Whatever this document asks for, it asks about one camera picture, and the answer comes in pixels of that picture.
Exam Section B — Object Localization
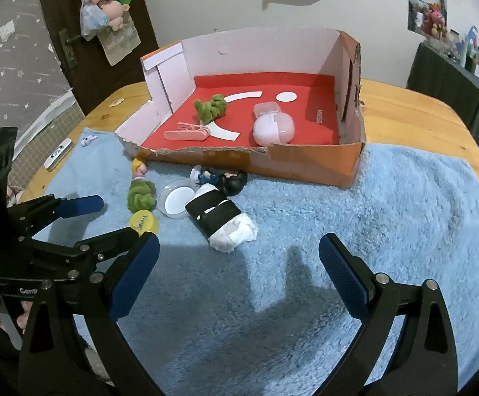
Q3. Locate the blue fluffy towel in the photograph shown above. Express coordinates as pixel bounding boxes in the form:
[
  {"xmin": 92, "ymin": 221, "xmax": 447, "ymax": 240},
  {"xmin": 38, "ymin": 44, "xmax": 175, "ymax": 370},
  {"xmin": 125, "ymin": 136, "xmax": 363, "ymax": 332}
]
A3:
[{"xmin": 44, "ymin": 126, "xmax": 479, "ymax": 396}]

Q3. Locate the orange cardboard box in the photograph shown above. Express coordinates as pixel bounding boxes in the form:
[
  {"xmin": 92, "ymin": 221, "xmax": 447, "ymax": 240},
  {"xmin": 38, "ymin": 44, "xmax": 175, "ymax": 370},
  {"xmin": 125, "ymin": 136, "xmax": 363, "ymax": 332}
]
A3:
[{"xmin": 115, "ymin": 26, "xmax": 367, "ymax": 190}]

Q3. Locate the red plush toy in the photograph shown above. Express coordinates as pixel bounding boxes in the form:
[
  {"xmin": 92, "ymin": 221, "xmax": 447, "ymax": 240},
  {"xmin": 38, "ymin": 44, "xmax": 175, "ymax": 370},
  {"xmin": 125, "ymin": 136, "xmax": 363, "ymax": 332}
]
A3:
[{"xmin": 421, "ymin": 2, "xmax": 448, "ymax": 38}]

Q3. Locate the black-haired doll figurine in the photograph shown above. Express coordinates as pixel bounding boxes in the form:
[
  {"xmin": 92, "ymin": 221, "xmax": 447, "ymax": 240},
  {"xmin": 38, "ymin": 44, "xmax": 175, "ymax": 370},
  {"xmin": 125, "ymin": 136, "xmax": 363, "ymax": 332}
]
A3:
[{"xmin": 191, "ymin": 165, "xmax": 248, "ymax": 196}]

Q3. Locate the white rectangular device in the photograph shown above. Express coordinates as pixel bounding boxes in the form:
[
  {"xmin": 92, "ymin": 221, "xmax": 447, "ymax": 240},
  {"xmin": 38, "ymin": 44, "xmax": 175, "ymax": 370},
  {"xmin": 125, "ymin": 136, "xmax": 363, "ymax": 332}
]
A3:
[{"xmin": 46, "ymin": 140, "xmax": 74, "ymax": 172}]

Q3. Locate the green chenille scrunchie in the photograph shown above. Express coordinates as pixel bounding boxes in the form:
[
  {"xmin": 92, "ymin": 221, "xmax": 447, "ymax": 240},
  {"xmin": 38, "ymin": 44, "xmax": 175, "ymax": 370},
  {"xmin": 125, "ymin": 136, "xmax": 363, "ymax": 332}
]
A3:
[
  {"xmin": 193, "ymin": 94, "xmax": 229, "ymax": 125},
  {"xmin": 127, "ymin": 179, "xmax": 157, "ymax": 212}
]

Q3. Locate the pink clothespin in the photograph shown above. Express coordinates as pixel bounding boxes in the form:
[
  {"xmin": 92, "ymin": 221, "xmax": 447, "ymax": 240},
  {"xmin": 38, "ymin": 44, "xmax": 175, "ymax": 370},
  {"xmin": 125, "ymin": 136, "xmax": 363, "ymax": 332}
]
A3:
[{"xmin": 164, "ymin": 122, "xmax": 210, "ymax": 142}]

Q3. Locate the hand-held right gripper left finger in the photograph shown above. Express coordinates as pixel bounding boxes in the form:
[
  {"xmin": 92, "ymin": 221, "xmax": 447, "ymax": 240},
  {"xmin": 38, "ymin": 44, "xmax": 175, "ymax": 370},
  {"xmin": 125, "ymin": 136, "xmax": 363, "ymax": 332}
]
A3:
[{"xmin": 19, "ymin": 233, "xmax": 160, "ymax": 396}]

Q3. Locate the clear small earring case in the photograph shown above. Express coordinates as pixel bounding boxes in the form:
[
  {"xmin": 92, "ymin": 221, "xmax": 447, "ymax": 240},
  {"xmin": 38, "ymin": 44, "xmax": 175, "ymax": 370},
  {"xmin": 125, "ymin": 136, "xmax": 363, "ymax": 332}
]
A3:
[{"xmin": 253, "ymin": 101, "xmax": 281, "ymax": 119}]

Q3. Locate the pink cloth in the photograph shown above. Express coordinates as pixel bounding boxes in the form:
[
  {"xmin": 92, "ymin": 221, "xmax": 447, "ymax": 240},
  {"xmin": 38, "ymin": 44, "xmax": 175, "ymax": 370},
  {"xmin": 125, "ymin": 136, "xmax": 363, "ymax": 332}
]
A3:
[{"xmin": 5, "ymin": 185, "xmax": 23, "ymax": 207}]

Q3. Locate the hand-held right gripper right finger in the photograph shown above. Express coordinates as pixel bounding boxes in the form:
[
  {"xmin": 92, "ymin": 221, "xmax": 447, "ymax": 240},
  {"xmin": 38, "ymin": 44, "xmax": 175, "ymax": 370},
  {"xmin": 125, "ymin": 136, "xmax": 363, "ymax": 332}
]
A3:
[{"xmin": 319, "ymin": 233, "xmax": 459, "ymax": 396}]

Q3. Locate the door handle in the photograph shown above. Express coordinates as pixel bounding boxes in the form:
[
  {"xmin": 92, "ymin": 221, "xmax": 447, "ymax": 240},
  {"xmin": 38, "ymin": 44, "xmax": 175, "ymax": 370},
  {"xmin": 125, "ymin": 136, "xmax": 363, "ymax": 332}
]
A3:
[{"xmin": 58, "ymin": 29, "xmax": 79, "ymax": 71}]

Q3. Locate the table with dark cloth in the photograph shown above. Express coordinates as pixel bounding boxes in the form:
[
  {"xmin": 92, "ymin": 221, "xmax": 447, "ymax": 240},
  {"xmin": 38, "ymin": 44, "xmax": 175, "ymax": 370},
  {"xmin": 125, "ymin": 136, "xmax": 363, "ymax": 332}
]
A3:
[{"xmin": 406, "ymin": 41, "xmax": 479, "ymax": 161}]

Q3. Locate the blonde doll figurine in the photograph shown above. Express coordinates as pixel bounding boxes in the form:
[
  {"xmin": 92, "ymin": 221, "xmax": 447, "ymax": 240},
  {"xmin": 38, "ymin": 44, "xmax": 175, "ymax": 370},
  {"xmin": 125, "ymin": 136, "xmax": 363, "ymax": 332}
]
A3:
[{"xmin": 131, "ymin": 157, "xmax": 148, "ymax": 180}]

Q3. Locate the pink earbud case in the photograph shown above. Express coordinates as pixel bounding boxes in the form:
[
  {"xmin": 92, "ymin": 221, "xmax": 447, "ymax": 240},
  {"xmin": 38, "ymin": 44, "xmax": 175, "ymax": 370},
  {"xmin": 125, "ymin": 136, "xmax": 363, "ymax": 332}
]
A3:
[{"xmin": 253, "ymin": 112, "xmax": 296, "ymax": 146}]

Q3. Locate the pale pink plush toy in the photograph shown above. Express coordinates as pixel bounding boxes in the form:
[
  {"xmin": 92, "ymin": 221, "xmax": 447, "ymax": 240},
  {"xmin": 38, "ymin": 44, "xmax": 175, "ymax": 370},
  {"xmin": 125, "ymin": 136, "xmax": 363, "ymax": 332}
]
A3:
[{"xmin": 99, "ymin": 0, "xmax": 131, "ymax": 29}]

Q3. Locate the clear round container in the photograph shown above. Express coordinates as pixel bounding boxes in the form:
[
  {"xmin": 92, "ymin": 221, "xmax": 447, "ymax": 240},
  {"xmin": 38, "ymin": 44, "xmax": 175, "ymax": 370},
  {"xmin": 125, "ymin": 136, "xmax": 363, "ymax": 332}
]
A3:
[{"xmin": 159, "ymin": 179, "xmax": 197, "ymax": 218}]

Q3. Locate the dark wooden door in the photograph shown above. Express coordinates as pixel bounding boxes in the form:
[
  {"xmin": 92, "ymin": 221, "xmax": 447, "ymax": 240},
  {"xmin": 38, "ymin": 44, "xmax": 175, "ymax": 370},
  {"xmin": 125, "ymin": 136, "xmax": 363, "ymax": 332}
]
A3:
[{"xmin": 35, "ymin": 0, "xmax": 160, "ymax": 118}]

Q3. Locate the yellow bottle cap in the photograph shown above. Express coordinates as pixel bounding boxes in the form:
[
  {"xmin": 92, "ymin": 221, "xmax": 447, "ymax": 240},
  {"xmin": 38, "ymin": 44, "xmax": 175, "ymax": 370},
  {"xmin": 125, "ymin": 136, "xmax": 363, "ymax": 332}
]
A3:
[{"xmin": 128, "ymin": 210, "xmax": 160, "ymax": 238}]

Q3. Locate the row of bottles and boxes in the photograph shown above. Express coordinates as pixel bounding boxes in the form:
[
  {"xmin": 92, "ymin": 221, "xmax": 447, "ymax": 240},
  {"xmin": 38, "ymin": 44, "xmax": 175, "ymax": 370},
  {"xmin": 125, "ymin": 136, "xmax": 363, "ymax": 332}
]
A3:
[{"xmin": 446, "ymin": 25, "xmax": 479, "ymax": 91}]

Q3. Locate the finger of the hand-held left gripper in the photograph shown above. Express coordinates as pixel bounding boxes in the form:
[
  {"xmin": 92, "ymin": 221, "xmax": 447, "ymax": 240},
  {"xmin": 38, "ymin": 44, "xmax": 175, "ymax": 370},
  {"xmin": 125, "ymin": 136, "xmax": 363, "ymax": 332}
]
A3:
[
  {"xmin": 8, "ymin": 195, "xmax": 104, "ymax": 238},
  {"xmin": 31, "ymin": 229, "xmax": 141, "ymax": 275}
]

